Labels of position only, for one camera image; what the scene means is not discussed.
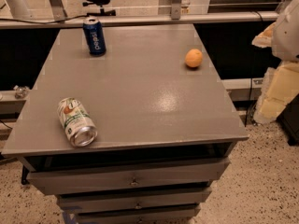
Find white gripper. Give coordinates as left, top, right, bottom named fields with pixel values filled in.
left=251, top=0, right=299, bottom=124

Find orange fruit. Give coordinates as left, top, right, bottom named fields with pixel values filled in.
left=185, top=49, right=203, bottom=68

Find blue pepsi can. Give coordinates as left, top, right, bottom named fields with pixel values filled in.
left=83, top=17, right=107, bottom=56

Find white green soda can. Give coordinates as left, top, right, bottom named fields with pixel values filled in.
left=57, top=97, right=97, bottom=147

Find grey drawer cabinet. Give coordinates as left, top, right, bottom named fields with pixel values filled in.
left=1, top=23, right=249, bottom=224

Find middle grey drawer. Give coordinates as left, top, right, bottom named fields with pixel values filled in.
left=58, top=187, right=211, bottom=214

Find grey drawer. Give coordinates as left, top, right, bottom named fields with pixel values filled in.
left=76, top=204, right=200, bottom=224
left=58, top=187, right=211, bottom=214
left=27, top=158, right=230, bottom=195

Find bottom grey drawer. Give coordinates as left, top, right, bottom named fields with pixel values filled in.
left=76, top=204, right=200, bottom=224

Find top grey drawer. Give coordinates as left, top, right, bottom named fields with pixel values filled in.
left=27, top=158, right=230, bottom=195

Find small crumpled clear object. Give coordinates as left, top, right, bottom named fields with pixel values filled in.
left=13, top=85, right=30, bottom=99

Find grey metal rail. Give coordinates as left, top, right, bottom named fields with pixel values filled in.
left=0, top=11, right=278, bottom=29

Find black cable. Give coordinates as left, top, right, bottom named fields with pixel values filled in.
left=0, top=13, right=88, bottom=25

